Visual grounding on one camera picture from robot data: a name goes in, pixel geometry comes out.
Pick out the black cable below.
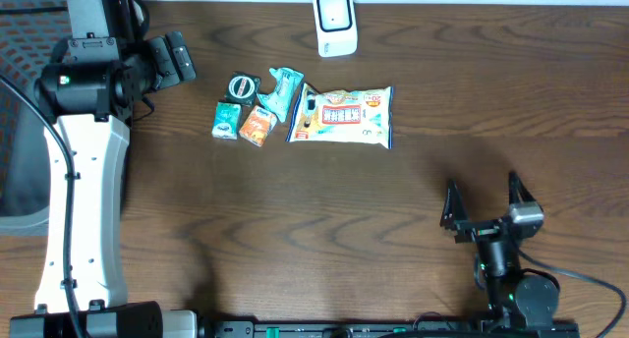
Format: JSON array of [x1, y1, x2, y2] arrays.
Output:
[[0, 75, 85, 338], [515, 247, 628, 338]]

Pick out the dark grey plastic basket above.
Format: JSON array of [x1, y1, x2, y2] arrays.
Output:
[[1, 0, 70, 236]]

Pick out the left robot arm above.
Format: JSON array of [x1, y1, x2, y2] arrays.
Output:
[[9, 0, 209, 338]]

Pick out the teal white small box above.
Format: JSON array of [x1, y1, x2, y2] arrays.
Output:
[[211, 102, 242, 140]]

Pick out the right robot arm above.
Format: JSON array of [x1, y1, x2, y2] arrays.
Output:
[[440, 172, 560, 333]]

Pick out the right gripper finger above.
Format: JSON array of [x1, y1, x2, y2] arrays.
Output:
[[508, 171, 536, 205], [440, 180, 468, 228]]

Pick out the right black cable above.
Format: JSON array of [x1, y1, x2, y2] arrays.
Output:
[[515, 247, 628, 338]]

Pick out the yellow wet wipes pack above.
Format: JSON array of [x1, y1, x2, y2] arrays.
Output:
[[286, 83, 394, 149]]

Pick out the dark green round-label packet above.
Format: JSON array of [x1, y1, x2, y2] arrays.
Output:
[[225, 72, 260, 106]]

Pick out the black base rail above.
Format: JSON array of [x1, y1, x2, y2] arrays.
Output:
[[197, 319, 580, 338]]

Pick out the white barcode scanner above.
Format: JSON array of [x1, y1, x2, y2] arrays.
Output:
[[313, 0, 358, 58]]

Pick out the left black cable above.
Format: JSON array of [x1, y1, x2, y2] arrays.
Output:
[[0, 75, 85, 338]]

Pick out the orange small snack box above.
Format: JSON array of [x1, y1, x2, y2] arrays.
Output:
[[239, 106, 278, 146]]

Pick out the teal snack packet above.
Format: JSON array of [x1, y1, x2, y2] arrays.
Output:
[[257, 67, 304, 123]]

